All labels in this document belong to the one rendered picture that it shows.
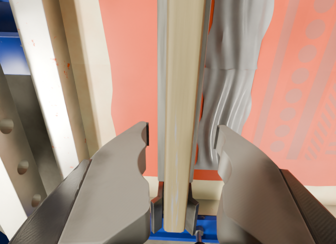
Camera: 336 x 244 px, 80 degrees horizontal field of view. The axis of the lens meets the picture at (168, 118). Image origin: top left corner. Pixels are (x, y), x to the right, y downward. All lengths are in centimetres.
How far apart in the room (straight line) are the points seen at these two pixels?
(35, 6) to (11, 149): 18
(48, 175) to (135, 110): 173
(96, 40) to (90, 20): 2
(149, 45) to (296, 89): 21
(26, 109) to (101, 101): 140
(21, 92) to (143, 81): 141
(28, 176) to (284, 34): 41
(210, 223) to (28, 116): 152
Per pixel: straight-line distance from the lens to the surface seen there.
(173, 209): 28
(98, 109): 33
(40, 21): 29
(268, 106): 33
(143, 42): 28
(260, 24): 29
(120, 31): 29
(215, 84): 29
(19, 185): 37
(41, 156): 189
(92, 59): 31
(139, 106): 31
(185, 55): 18
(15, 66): 41
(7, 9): 128
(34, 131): 178
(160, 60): 24
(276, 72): 32
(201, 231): 41
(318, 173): 45
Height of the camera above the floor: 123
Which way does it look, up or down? 63 degrees down
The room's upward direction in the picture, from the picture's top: 175 degrees counter-clockwise
